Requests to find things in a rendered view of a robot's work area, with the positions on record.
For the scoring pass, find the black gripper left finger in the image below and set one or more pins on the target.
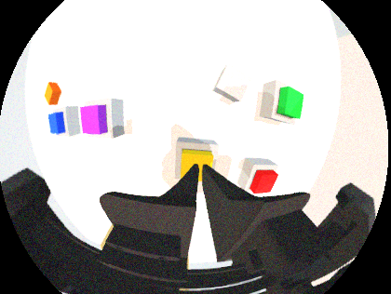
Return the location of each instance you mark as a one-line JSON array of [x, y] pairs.
[[171, 213]]

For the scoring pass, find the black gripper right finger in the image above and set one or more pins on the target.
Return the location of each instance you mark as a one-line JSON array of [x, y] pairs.
[[234, 213]]

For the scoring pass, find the orange block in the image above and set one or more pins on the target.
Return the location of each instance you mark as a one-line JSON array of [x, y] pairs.
[[52, 93]]

